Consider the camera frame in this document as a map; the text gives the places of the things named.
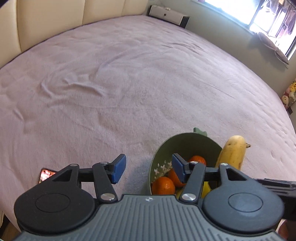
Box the pink bed blanket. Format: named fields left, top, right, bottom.
left=1, top=16, right=295, bottom=224

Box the yellow green apple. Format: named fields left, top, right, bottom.
left=201, top=182, right=211, bottom=198

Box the window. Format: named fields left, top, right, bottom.
left=199, top=1, right=295, bottom=60

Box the green colander bowl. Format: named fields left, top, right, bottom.
left=149, top=128, right=222, bottom=193

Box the cushion on windowsill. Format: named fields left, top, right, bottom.
left=257, top=32, right=290, bottom=68

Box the smartphone on bed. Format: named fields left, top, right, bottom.
left=39, top=168, right=57, bottom=183

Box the mandarin orange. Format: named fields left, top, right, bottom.
left=151, top=176, right=176, bottom=195
left=188, top=155, right=207, bottom=166

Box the yellow banana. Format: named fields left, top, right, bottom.
left=215, top=135, right=250, bottom=170

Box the white bedside cabinet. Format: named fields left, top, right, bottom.
left=147, top=5, right=190, bottom=28

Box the cream padded headboard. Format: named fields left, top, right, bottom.
left=1, top=0, right=147, bottom=66

